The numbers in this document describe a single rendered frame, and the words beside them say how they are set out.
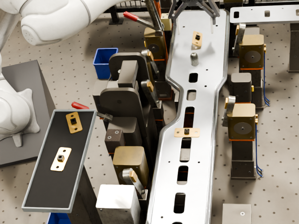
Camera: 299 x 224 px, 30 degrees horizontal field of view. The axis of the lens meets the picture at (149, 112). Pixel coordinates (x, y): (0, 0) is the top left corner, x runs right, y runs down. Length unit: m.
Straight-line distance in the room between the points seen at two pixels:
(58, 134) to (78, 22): 0.35
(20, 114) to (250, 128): 0.83
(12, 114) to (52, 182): 0.51
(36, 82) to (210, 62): 0.71
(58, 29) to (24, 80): 0.75
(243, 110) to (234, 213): 0.38
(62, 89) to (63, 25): 0.98
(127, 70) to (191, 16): 0.57
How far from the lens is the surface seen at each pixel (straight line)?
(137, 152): 1.71
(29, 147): 2.30
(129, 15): 2.12
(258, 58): 2.11
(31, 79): 2.30
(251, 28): 2.24
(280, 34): 2.65
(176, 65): 2.08
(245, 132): 1.87
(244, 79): 2.01
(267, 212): 2.00
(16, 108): 2.07
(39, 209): 1.56
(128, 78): 1.78
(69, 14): 1.60
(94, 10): 1.66
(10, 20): 1.79
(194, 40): 2.14
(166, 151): 1.80
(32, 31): 1.58
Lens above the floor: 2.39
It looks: 46 degrees down
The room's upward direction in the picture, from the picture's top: 12 degrees counter-clockwise
